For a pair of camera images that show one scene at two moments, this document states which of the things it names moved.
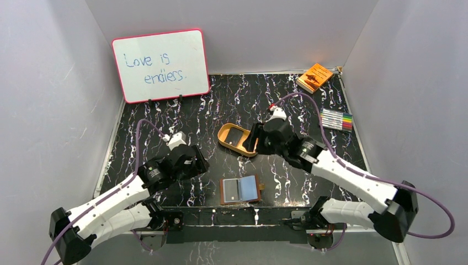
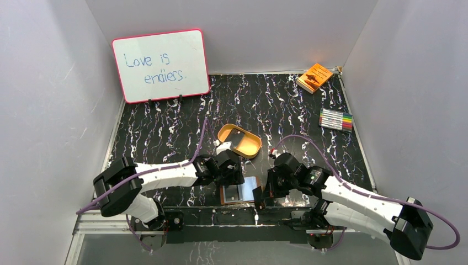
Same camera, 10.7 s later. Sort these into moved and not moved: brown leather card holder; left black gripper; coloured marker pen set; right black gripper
Moved: right black gripper; left black gripper
Not moved: brown leather card holder; coloured marker pen set
